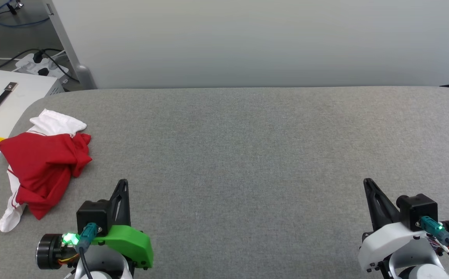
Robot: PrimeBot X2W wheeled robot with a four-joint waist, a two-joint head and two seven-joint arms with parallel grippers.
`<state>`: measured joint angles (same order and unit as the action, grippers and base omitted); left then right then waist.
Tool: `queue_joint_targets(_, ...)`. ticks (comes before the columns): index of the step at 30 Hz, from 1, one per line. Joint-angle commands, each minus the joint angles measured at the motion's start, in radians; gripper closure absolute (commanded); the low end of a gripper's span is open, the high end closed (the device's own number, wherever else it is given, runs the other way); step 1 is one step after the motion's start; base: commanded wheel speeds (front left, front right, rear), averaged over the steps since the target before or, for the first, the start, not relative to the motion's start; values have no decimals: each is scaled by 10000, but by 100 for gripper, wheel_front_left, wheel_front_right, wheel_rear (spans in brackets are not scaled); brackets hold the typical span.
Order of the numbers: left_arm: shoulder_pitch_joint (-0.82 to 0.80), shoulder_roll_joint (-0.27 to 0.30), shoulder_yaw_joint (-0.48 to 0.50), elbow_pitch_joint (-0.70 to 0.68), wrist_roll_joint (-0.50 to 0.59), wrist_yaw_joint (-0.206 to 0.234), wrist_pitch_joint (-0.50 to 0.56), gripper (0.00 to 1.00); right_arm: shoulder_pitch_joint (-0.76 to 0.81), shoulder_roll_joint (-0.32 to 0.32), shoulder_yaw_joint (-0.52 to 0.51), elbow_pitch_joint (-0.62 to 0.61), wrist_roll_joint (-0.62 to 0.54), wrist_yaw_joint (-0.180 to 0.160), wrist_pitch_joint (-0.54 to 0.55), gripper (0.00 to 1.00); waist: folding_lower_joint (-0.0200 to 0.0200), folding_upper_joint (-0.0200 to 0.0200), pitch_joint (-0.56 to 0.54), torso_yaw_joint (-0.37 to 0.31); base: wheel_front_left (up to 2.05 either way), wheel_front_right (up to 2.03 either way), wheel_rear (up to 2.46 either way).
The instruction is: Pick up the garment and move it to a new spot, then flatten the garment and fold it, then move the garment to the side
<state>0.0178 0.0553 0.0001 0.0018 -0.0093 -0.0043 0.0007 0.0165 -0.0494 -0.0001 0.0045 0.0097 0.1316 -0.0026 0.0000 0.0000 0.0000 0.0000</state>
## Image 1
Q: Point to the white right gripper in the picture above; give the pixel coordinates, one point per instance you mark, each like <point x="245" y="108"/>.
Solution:
<point x="394" y="242"/>

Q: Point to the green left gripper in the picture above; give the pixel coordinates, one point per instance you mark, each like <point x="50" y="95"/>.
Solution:
<point x="131" y="242"/>

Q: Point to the red and white basketball jersey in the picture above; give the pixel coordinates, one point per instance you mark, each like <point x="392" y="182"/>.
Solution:
<point x="42" y="162"/>

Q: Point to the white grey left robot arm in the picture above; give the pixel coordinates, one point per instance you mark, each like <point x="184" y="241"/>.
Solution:
<point x="100" y="271"/>

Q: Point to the grey fabric sofa seat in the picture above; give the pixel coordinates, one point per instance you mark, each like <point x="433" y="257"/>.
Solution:
<point x="247" y="155"/>

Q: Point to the grey partition leg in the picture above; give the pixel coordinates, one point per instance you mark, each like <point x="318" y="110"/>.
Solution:
<point x="83" y="75"/>

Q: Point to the white metal equipment box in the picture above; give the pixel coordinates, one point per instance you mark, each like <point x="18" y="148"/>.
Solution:
<point x="23" y="97"/>

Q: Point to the black power plug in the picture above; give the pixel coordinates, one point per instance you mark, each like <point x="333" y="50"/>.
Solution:
<point x="43" y="71"/>
<point x="37" y="57"/>

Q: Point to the white power strip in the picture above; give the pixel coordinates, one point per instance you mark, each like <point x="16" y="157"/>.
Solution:
<point x="52" y="66"/>

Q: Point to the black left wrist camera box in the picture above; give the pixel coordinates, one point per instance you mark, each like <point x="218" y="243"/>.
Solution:
<point x="92" y="213"/>

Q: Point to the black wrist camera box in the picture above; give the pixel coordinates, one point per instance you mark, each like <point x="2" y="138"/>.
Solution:
<point x="92" y="213"/>
<point x="418" y="209"/>

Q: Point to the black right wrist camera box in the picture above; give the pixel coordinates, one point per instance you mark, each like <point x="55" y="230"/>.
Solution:
<point x="418" y="209"/>

